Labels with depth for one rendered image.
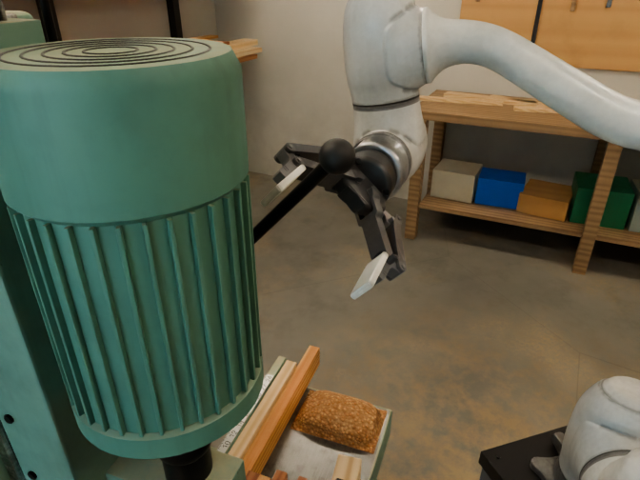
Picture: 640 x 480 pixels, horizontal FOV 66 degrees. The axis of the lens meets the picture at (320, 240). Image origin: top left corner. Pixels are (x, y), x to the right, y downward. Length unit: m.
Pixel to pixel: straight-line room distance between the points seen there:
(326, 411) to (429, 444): 1.23
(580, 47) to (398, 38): 2.83
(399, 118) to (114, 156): 0.50
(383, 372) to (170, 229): 1.99
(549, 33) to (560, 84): 2.75
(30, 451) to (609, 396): 0.88
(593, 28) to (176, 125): 3.28
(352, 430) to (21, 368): 0.50
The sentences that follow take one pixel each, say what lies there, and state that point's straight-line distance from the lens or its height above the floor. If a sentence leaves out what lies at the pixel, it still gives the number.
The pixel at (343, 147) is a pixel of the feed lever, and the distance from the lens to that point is 0.46.
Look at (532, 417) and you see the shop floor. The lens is 2.25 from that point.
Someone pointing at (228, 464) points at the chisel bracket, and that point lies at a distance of 0.62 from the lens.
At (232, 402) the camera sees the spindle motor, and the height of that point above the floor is 1.23.
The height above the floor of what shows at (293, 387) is 0.94.
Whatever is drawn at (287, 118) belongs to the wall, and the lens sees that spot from 4.15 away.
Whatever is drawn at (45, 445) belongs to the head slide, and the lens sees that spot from 0.59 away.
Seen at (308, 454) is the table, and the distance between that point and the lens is 0.83.
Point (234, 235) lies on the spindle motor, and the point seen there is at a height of 1.38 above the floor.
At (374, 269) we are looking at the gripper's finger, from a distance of 0.54.
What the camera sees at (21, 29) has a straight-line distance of 0.48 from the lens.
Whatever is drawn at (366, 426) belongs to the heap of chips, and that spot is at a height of 0.92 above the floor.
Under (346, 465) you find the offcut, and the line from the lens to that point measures 0.77.
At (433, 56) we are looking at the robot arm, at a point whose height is 1.45.
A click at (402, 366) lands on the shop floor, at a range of 2.33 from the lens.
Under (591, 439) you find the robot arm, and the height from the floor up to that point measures 0.84.
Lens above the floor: 1.55
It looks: 28 degrees down
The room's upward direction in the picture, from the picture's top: straight up
